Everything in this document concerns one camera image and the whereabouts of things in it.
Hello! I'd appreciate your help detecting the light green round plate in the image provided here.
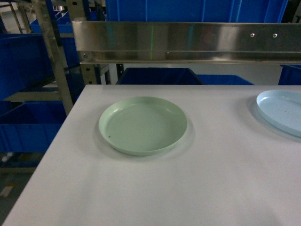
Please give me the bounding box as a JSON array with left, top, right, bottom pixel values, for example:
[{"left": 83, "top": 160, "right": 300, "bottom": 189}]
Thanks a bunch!
[{"left": 98, "top": 97, "right": 188, "bottom": 156}]

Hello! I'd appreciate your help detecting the blue bin behind table left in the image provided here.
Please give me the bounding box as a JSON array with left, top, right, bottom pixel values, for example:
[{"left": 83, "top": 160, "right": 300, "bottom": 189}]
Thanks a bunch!
[{"left": 117, "top": 68, "right": 204, "bottom": 85}]

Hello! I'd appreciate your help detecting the blue bin behind table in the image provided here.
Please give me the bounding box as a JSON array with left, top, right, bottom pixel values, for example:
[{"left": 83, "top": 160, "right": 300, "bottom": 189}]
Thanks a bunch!
[
  {"left": 117, "top": 68, "right": 204, "bottom": 85},
  {"left": 198, "top": 74, "right": 253, "bottom": 85},
  {"left": 278, "top": 65, "right": 301, "bottom": 85}
]

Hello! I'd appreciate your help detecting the blue bin behind table middle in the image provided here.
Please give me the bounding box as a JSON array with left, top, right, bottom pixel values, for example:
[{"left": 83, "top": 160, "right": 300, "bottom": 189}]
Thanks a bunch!
[{"left": 198, "top": 74, "right": 253, "bottom": 85}]

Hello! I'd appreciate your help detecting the light blue round plate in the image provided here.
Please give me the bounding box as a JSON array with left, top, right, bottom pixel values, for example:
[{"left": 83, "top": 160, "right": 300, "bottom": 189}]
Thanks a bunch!
[{"left": 256, "top": 90, "right": 301, "bottom": 137}]

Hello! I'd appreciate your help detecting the blue bin behind table right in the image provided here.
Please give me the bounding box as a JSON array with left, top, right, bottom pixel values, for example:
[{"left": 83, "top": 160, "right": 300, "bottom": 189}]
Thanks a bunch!
[{"left": 278, "top": 65, "right": 301, "bottom": 85}]

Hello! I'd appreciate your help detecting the large blue crate upper shelf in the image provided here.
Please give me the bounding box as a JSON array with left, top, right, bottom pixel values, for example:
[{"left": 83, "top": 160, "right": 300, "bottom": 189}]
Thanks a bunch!
[{"left": 106, "top": 0, "right": 288, "bottom": 23}]

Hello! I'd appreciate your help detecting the stainless steel shelf rail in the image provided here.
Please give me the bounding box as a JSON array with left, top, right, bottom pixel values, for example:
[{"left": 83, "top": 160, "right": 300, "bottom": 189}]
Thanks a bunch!
[{"left": 72, "top": 21, "right": 301, "bottom": 65}]

